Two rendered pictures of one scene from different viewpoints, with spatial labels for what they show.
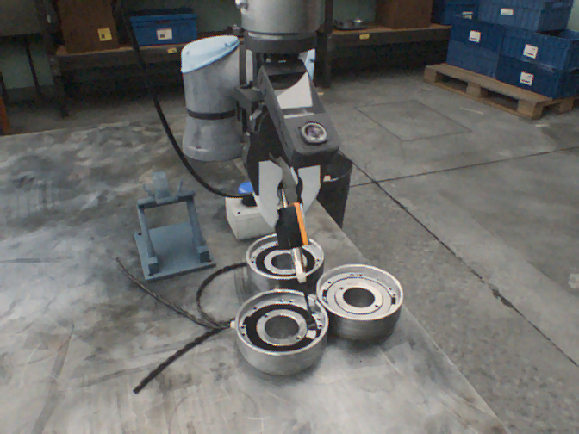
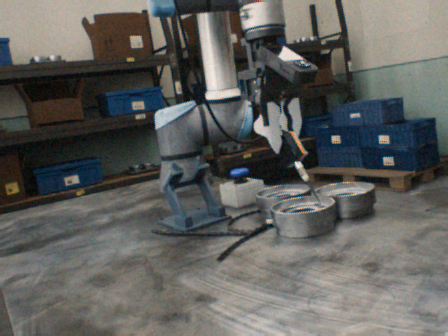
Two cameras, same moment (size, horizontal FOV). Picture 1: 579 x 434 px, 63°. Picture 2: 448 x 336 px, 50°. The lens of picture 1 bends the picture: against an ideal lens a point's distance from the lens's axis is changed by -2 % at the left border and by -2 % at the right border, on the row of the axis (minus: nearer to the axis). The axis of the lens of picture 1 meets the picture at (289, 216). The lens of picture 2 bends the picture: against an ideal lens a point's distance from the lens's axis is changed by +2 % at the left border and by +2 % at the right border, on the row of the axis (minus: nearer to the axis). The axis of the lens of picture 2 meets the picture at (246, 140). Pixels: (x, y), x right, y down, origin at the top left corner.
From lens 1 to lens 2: 43 cm
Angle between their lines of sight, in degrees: 28
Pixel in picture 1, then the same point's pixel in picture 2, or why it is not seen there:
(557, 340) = not seen: outside the picture
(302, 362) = (327, 218)
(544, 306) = not seen: outside the picture
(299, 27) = (278, 20)
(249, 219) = (244, 189)
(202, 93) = (175, 139)
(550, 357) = not seen: outside the picture
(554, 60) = (405, 141)
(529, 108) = (399, 182)
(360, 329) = (355, 203)
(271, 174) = (274, 111)
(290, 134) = (290, 65)
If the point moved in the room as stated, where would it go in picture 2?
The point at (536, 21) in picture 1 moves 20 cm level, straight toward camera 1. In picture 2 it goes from (380, 116) to (380, 118)
